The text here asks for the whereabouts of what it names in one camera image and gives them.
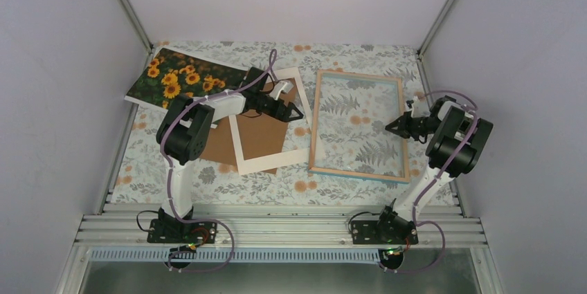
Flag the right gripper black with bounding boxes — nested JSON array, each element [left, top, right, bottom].
[[386, 111, 441, 142]]

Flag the brown backing board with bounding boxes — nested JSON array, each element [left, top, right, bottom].
[[199, 82, 299, 175]]

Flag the wooden picture frame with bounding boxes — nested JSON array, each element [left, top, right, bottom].
[[308, 70, 410, 184]]

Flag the white mat board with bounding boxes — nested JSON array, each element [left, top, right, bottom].
[[228, 67, 313, 176]]

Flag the sunflower photo print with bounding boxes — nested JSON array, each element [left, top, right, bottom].
[[125, 47, 247, 111]]

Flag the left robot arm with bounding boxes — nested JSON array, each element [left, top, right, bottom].
[[152, 68, 304, 242]]

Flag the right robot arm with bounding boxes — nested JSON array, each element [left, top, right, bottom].
[[374, 95, 494, 244]]

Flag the floral table mat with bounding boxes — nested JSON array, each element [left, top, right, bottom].
[[112, 42, 427, 205]]

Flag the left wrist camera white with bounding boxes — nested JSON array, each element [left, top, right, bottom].
[[269, 80, 294, 100]]

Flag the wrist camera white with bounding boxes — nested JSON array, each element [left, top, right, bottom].
[[269, 80, 294, 100], [405, 96, 426, 116]]

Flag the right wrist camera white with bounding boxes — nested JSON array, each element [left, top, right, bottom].
[[405, 96, 426, 116]]

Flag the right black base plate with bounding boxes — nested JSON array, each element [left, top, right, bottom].
[[350, 219, 419, 245]]

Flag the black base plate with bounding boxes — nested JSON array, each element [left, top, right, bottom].
[[147, 219, 217, 245], [350, 219, 419, 245]]

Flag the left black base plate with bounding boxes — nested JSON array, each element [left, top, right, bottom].
[[147, 219, 217, 245]]

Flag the aluminium mounting rail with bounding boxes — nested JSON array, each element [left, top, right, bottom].
[[74, 203, 488, 248]]

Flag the slotted cable duct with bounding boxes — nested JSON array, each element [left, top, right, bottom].
[[88, 247, 380, 264]]

